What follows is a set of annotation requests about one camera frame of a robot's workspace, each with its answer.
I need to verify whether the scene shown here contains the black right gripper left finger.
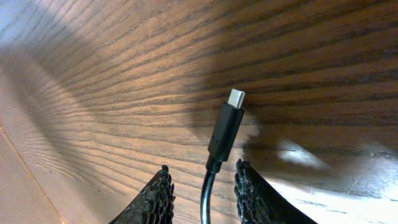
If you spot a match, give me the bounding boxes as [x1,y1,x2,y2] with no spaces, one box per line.
[109,165,175,224]

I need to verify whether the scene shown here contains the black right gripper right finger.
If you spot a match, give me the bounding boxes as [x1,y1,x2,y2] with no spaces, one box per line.
[234,159,315,224]

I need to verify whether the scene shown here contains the black USB charging cable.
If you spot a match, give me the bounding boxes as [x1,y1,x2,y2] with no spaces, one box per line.
[200,88,246,224]

